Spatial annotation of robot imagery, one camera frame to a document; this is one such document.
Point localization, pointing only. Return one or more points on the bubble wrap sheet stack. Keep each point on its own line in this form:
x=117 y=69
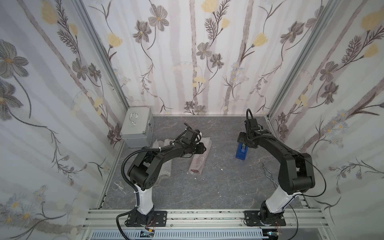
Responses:
x=208 y=144

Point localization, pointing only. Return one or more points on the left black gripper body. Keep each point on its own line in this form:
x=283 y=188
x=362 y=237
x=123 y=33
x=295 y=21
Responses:
x=197 y=147

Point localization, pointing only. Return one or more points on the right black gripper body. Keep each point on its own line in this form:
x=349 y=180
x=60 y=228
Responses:
x=244 y=141

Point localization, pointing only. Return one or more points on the metal tongs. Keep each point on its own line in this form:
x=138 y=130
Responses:
x=269 y=175

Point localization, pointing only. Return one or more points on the grey metal case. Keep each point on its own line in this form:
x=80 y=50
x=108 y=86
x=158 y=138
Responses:
x=138 y=127

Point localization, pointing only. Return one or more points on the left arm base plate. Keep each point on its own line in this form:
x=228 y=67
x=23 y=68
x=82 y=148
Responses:
x=152 y=219

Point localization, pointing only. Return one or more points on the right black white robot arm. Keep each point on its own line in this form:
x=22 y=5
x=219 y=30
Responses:
x=296 y=172

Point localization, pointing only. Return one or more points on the single bubble wrap sheet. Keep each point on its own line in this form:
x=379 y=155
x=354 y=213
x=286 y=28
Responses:
x=158 y=145

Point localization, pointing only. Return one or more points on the pink red bottle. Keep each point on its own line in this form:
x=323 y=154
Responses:
x=197 y=165

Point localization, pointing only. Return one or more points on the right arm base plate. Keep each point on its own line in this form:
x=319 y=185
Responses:
x=255 y=218

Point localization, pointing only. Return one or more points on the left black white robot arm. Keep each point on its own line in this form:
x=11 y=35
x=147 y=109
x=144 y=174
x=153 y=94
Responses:
x=141 y=169

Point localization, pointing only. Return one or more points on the blue tape dispenser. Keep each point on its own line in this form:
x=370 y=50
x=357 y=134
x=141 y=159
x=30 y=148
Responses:
x=241 y=151

